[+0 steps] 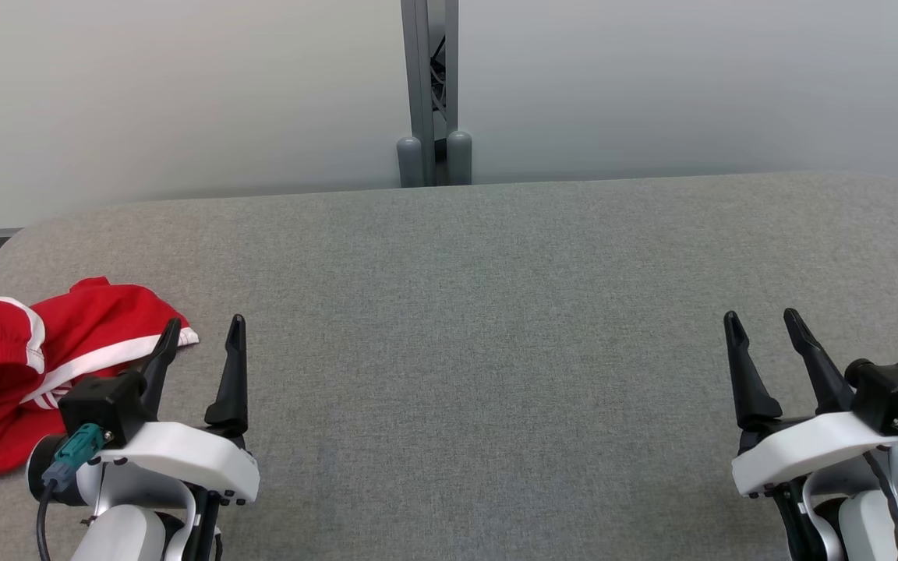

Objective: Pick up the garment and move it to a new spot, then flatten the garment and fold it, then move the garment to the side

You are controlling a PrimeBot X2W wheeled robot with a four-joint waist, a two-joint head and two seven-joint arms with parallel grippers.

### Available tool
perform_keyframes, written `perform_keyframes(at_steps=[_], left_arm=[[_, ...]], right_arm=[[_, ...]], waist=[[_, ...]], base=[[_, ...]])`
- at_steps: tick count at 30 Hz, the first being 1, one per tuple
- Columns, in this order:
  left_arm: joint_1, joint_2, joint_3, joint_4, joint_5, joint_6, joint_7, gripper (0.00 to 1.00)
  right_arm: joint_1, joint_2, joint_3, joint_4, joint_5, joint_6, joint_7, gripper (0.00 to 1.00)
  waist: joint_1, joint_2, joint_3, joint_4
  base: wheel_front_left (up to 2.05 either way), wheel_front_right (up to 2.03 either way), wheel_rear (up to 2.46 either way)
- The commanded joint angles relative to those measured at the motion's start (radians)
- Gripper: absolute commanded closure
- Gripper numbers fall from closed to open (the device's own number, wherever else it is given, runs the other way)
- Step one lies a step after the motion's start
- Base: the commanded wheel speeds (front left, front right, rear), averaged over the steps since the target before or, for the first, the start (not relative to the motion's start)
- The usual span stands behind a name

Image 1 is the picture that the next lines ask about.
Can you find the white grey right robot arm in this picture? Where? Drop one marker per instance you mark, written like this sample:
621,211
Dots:
870,530

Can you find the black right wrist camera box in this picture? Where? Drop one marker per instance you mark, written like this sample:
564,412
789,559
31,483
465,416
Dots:
893,389

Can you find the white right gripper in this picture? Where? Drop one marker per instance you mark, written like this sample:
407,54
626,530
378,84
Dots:
807,452

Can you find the grey metal post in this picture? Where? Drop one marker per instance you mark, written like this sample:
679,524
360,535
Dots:
420,78

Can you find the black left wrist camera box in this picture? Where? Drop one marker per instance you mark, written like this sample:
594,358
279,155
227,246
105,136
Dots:
98,405

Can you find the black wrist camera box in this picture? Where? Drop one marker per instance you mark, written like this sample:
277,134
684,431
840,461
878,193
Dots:
893,389
98,405

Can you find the grey rounded cylinder cap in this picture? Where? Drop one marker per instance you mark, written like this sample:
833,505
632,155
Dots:
459,160
410,164

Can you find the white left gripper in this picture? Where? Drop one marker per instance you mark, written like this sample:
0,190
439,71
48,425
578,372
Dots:
184,460

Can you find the red shorts with white stripe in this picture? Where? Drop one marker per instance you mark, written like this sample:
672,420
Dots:
106,319

